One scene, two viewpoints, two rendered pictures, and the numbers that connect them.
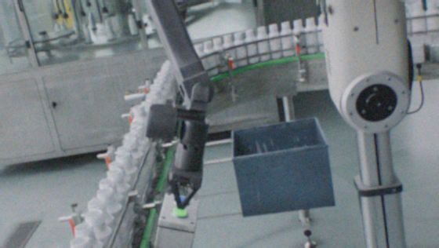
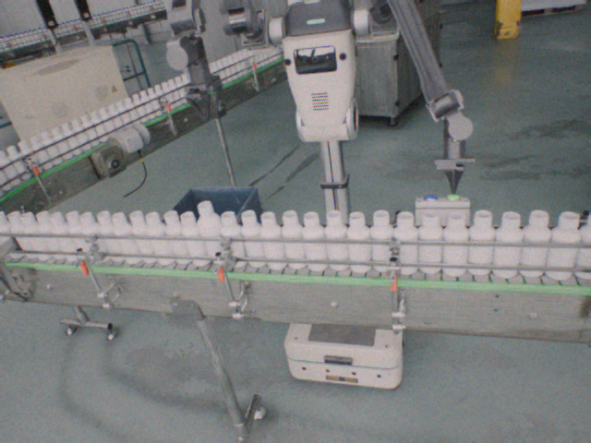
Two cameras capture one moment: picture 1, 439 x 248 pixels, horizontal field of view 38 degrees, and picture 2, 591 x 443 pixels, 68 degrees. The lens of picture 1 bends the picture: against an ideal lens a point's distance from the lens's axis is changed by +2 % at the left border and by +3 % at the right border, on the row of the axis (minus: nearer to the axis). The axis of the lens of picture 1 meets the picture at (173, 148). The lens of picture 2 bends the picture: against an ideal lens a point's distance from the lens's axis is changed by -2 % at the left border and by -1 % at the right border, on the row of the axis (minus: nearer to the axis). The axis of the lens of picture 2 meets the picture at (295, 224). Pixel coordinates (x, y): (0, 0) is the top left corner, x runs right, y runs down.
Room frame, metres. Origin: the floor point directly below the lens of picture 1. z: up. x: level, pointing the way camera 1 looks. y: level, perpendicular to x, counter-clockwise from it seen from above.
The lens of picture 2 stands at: (1.47, 1.10, 1.75)
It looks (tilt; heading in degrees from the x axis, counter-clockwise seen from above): 32 degrees down; 281
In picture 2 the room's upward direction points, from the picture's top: 10 degrees counter-clockwise
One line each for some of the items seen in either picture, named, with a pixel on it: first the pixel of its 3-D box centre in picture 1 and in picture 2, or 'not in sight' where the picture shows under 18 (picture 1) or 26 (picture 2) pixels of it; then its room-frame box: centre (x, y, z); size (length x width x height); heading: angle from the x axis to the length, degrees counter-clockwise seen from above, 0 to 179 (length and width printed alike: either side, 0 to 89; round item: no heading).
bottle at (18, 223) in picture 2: (168, 88); (25, 234); (2.60, -0.03, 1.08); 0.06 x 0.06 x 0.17
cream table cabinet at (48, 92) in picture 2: not in sight; (74, 113); (4.57, -3.42, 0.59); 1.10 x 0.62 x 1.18; 63
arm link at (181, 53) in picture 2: not in sight; (184, 39); (1.87, -0.03, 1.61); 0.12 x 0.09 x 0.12; 82
